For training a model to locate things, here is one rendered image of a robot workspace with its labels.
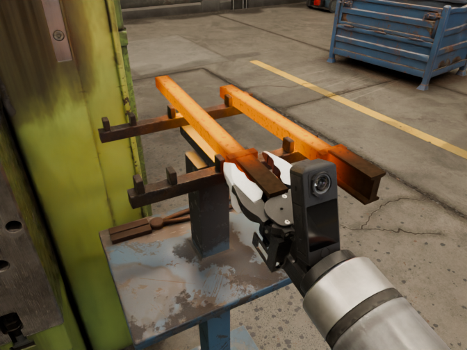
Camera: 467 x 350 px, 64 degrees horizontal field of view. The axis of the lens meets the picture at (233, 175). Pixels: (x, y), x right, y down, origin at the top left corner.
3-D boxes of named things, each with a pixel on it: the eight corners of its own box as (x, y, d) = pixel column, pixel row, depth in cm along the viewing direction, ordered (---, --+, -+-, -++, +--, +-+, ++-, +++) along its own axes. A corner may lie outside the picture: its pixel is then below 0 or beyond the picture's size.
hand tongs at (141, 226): (333, 169, 101) (334, 165, 101) (344, 177, 98) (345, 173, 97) (109, 232, 80) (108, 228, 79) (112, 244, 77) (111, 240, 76)
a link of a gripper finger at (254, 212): (223, 197, 48) (271, 239, 43) (224, 188, 47) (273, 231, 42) (249, 182, 50) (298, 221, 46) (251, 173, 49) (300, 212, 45)
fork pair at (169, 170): (178, 184, 51) (176, 171, 50) (137, 195, 49) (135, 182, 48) (134, 121, 68) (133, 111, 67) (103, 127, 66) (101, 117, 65)
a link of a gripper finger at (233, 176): (208, 195, 54) (251, 235, 49) (208, 164, 50) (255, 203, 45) (224, 186, 56) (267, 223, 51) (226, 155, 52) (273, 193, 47)
